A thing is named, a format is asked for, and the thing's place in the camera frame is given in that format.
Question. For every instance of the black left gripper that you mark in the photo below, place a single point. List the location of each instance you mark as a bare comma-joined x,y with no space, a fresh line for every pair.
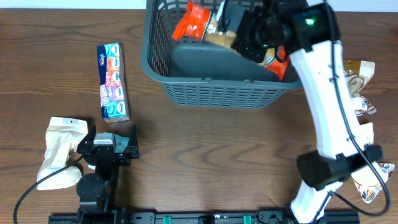
124,160

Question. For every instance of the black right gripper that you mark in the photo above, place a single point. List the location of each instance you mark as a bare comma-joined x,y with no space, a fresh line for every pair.
246,49

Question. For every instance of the orange snack bag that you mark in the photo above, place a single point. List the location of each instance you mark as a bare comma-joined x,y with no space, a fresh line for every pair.
200,23

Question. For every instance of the beige brown Pantree bag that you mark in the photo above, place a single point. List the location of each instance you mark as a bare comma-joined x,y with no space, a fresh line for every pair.
357,74

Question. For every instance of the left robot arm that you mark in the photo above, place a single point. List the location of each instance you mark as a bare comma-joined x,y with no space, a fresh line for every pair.
97,190

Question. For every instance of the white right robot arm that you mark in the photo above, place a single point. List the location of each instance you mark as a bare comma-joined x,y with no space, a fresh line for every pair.
315,53

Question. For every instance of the teal snack packet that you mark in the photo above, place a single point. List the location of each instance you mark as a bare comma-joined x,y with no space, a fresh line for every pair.
121,143

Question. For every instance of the beige paper pouch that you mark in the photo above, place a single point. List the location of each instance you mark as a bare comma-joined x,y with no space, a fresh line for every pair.
62,138

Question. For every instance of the colourful Kleenex tissue multipack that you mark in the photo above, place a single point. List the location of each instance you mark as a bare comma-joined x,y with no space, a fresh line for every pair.
112,88

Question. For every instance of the grey plastic slotted basket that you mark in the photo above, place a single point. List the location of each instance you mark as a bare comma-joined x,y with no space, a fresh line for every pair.
198,73

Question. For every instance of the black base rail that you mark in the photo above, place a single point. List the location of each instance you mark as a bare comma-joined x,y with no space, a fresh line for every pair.
205,217

